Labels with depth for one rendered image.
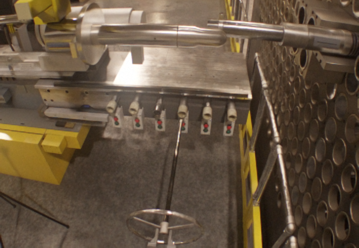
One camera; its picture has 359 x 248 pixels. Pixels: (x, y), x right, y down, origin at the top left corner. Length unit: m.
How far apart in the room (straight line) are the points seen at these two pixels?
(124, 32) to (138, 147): 1.53
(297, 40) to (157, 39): 0.96
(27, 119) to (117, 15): 1.29
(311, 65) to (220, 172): 1.29
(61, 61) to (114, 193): 1.25
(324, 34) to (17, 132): 2.58
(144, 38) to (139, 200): 1.45
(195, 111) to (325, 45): 1.08
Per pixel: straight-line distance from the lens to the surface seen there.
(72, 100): 2.34
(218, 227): 2.33
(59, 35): 1.73
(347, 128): 2.48
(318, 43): 2.01
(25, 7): 1.54
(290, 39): 1.95
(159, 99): 1.96
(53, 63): 2.14
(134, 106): 1.92
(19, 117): 2.70
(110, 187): 2.58
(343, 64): 2.12
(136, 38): 1.59
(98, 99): 2.22
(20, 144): 2.48
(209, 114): 1.91
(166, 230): 1.34
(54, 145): 2.25
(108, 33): 1.63
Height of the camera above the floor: 2.10
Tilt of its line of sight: 41 degrees down
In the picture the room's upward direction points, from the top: straight up
